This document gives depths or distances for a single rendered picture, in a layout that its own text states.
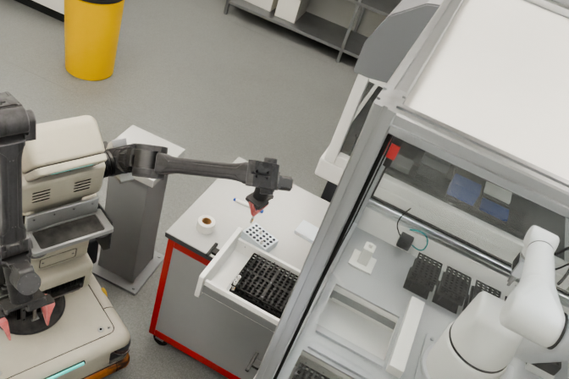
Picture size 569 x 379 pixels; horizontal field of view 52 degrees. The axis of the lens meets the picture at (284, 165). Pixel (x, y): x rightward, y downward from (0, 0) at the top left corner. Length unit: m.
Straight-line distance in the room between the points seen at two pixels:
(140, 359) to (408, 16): 1.88
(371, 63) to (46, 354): 1.71
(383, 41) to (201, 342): 1.49
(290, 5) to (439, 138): 4.82
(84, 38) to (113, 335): 2.33
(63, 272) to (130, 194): 0.71
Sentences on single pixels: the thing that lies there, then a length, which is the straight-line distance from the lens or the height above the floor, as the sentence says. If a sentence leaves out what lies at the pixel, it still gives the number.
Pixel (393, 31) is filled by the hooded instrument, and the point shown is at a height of 1.59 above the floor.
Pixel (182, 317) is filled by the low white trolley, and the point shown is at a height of 0.31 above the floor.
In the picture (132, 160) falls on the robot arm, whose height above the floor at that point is 1.23.
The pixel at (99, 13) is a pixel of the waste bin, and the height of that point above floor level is 0.55.
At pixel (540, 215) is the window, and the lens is 0.99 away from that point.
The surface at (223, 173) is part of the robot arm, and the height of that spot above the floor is 1.36.
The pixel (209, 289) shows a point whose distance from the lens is 2.01.
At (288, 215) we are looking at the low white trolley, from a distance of 2.52.
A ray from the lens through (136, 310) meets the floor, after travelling 3.00.
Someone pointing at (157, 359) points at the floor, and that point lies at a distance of 2.87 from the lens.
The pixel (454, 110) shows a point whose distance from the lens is 1.05.
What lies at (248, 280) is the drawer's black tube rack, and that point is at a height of 0.90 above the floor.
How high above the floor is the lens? 2.42
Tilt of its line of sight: 37 degrees down
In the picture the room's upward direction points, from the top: 19 degrees clockwise
